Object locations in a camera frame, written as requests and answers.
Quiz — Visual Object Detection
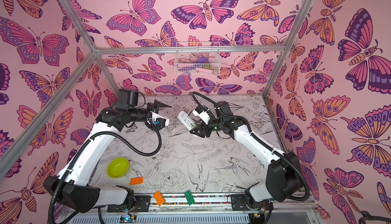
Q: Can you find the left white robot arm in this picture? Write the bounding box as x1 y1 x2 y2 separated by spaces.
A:
43 89 169 217

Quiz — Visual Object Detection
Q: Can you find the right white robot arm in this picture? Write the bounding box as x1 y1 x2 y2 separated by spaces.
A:
178 101 310 209

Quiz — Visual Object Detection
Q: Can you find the orange brick on table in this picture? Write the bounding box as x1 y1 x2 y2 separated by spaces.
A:
130 177 144 185

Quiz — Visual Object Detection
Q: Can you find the small circuit board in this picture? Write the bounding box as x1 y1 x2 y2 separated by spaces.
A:
120 215 136 224

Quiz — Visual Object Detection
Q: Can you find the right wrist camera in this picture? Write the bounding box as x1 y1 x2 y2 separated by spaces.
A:
192 105 212 125

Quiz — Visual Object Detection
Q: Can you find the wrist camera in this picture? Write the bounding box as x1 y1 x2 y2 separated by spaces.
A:
146 111 170 130
192 105 212 125

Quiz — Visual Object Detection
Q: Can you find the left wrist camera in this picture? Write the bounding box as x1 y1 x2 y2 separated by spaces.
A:
146 111 170 130

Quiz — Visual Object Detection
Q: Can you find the white wire basket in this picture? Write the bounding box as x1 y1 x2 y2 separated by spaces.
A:
173 42 222 76

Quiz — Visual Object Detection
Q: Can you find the green brick on rail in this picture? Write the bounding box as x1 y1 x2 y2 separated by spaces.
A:
184 190 196 206

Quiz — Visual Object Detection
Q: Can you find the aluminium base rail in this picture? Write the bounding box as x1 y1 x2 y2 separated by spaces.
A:
60 191 315 224

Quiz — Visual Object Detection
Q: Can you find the aluminium cage frame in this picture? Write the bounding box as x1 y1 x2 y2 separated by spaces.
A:
1 0 314 178

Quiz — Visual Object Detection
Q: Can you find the orange brick on rail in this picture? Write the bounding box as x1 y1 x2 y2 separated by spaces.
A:
153 191 165 207

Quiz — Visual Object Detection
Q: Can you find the right black corrugated cable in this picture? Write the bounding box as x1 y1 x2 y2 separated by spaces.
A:
191 92 311 202

